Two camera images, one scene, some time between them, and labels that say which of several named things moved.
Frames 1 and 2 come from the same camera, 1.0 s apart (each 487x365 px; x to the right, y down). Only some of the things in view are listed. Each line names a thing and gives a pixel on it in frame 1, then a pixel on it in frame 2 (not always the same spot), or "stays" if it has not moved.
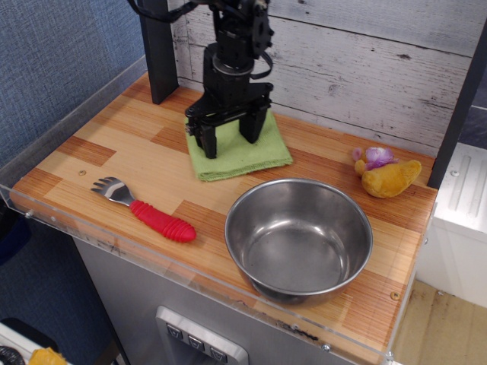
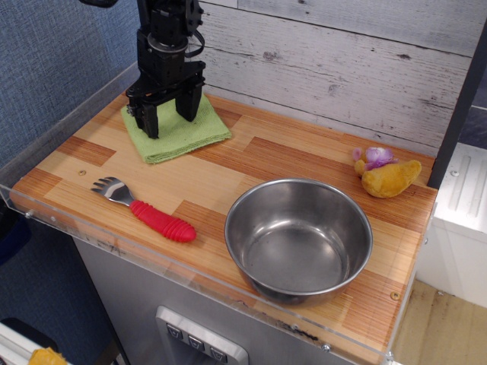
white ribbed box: x=453 y=252 stays
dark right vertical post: x=451 y=137 stays
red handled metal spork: x=117 y=191 stays
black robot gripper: x=226 y=95 -> x=163 y=75
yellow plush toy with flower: x=381 y=176 stays
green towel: x=235 y=156 -> x=176 y=134
